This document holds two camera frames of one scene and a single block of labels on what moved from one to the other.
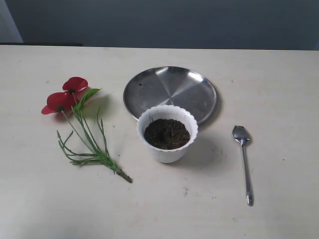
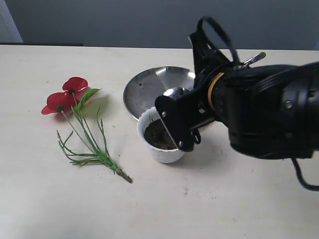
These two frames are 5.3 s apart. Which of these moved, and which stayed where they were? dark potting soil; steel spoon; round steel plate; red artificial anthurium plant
Moved: steel spoon
Stayed: round steel plate; dark potting soil; red artificial anthurium plant
